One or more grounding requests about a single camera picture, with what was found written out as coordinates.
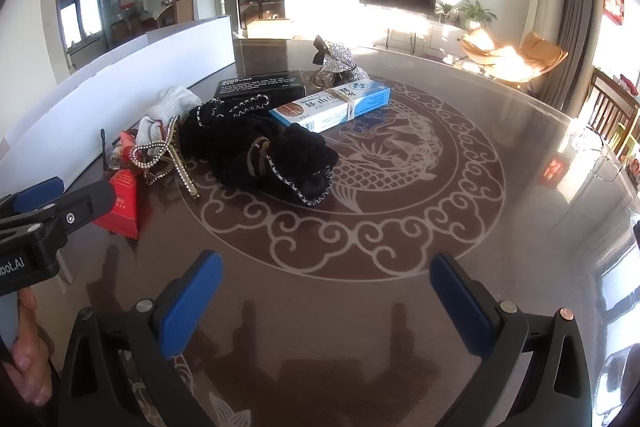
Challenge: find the white television stand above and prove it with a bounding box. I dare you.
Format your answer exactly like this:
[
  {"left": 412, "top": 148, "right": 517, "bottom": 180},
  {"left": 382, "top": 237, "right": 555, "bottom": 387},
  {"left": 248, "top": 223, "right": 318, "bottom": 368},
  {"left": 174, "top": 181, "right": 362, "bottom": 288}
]
[{"left": 387, "top": 17, "right": 482, "bottom": 58}]

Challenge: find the dark wooden chair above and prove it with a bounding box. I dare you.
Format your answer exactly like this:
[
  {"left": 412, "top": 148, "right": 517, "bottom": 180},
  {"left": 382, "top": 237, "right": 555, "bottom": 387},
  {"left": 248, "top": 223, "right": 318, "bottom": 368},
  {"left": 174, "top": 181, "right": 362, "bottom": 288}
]
[{"left": 584, "top": 67, "right": 640, "bottom": 160}]

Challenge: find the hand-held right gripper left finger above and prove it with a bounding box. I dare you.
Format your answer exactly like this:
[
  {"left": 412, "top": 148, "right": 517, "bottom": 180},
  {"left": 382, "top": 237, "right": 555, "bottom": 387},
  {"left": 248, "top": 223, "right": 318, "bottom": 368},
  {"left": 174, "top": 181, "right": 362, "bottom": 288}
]
[{"left": 57, "top": 251, "right": 223, "bottom": 427}]

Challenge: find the brown patterned glass desktop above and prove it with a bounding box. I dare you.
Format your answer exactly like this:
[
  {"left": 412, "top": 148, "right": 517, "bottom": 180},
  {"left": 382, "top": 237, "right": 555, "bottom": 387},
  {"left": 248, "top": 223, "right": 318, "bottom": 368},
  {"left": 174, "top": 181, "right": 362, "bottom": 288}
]
[{"left": 0, "top": 38, "right": 640, "bottom": 427}]

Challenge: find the brown wooden cabinet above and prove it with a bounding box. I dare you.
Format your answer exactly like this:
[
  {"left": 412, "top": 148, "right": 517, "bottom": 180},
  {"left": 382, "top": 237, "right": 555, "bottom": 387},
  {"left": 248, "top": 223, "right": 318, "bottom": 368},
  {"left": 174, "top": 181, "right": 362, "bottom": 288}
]
[{"left": 172, "top": 0, "right": 195, "bottom": 26}]

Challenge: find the silver rhinestone bow hair clip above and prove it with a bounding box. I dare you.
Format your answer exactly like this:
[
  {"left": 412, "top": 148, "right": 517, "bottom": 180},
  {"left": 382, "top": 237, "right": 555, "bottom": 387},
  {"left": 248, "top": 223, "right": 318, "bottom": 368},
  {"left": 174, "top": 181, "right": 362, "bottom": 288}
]
[{"left": 311, "top": 35, "right": 368, "bottom": 84}]

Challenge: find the small potted green plant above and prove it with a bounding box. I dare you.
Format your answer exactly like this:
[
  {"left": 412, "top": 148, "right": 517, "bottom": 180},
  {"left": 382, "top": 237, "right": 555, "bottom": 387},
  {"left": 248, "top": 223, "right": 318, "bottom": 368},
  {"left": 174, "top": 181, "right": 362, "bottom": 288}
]
[{"left": 434, "top": 0, "right": 459, "bottom": 26}]

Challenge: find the small red wrapped packet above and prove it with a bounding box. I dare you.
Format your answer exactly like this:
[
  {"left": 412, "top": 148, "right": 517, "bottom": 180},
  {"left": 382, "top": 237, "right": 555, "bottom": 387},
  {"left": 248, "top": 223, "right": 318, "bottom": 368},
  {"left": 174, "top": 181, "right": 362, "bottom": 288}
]
[{"left": 119, "top": 131, "right": 143, "bottom": 168}]

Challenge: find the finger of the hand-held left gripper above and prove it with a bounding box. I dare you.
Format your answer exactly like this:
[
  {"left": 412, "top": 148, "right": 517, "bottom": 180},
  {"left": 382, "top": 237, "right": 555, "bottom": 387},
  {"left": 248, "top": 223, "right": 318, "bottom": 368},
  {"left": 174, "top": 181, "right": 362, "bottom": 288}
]
[
  {"left": 25, "top": 181, "right": 117, "bottom": 240},
  {"left": 0, "top": 177, "right": 66, "bottom": 222}
]

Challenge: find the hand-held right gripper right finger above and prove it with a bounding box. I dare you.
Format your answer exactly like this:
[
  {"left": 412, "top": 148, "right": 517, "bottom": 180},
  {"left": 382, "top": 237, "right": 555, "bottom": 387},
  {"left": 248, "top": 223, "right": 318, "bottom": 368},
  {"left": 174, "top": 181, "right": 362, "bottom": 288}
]
[{"left": 430, "top": 253, "right": 593, "bottom": 427}]

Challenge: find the black printed box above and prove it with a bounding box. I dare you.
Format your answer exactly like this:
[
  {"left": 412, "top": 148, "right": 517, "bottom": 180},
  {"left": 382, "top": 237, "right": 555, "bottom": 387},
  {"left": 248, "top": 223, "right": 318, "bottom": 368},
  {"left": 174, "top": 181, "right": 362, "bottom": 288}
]
[{"left": 212, "top": 70, "right": 307, "bottom": 104}]

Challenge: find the white knitted glove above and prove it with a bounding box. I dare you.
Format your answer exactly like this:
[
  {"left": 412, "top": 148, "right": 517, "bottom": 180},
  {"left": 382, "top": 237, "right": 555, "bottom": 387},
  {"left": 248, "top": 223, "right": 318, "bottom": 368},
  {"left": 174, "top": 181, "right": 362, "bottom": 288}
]
[{"left": 136, "top": 87, "right": 203, "bottom": 148}]

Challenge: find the white board panel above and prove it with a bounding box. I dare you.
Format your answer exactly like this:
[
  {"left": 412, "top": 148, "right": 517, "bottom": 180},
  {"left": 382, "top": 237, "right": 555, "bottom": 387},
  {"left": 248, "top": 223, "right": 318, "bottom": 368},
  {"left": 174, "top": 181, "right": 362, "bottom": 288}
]
[{"left": 0, "top": 16, "right": 237, "bottom": 202}]

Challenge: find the black velvet scrunchie chain trim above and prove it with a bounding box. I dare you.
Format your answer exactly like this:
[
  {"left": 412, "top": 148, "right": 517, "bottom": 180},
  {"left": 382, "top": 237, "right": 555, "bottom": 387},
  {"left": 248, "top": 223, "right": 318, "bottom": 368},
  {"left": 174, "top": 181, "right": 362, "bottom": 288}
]
[{"left": 207, "top": 127, "right": 341, "bottom": 208}]

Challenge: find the person's left hand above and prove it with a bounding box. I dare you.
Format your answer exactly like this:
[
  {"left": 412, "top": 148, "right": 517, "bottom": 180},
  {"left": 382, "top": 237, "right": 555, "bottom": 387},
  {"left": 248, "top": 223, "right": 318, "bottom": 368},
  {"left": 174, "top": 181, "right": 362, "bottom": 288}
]
[{"left": 0, "top": 287, "right": 54, "bottom": 408}]

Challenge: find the small light wooden table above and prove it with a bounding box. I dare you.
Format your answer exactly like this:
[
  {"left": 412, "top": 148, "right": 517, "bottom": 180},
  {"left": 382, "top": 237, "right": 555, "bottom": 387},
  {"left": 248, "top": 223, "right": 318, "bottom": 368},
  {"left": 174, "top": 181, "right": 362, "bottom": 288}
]
[{"left": 247, "top": 19, "right": 294, "bottom": 39}]

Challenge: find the red wall hanging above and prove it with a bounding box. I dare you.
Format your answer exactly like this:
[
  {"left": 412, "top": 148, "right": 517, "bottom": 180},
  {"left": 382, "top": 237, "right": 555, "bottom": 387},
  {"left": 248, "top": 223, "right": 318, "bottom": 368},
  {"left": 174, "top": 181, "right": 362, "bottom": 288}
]
[{"left": 602, "top": 0, "right": 626, "bottom": 26}]

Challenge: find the large potted green plant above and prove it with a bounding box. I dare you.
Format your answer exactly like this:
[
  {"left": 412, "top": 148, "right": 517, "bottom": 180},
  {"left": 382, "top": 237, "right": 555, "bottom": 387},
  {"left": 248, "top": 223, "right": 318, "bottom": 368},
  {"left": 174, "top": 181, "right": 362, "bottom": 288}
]
[{"left": 459, "top": 0, "right": 499, "bottom": 30}]

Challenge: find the orange lounge chair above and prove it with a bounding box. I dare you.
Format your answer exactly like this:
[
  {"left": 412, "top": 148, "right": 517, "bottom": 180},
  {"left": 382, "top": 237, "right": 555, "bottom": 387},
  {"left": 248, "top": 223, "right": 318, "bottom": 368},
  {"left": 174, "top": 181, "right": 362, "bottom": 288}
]
[{"left": 459, "top": 27, "right": 569, "bottom": 90}]

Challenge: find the gold hair claw clip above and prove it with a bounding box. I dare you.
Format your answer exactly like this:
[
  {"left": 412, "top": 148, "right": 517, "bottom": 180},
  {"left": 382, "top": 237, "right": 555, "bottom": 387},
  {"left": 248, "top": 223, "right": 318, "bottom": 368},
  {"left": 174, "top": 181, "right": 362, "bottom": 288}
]
[{"left": 310, "top": 69, "right": 351, "bottom": 90}]

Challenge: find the blue and white medicine box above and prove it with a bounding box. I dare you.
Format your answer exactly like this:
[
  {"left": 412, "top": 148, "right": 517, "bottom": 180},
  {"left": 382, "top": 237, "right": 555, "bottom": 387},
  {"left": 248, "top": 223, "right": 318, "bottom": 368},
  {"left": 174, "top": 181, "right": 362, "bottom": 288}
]
[{"left": 269, "top": 78, "right": 391, "bottom": 134}]

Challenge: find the clear acrylic holder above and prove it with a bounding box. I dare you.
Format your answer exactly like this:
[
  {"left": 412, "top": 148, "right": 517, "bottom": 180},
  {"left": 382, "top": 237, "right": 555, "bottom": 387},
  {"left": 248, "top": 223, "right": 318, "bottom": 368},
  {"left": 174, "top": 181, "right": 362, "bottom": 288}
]
[{"left": 564, "top": 117, "right": 627, "bottom": 184}]

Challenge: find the grey curtain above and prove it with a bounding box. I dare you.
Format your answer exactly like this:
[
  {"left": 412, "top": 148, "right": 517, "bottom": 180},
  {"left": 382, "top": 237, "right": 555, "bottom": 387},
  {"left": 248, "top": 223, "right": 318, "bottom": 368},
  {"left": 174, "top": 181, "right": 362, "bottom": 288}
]
[{"left": 539, "top": 0, "right": 609, "bottom": 114}]

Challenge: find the red snack packet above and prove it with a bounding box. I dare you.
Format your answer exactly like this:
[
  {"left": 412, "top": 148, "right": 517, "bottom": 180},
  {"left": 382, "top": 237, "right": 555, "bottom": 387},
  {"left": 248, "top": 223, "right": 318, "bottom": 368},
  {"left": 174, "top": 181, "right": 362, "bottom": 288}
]
[{"left": 92, "top": 167, "right": 140, "bottom": 242}]

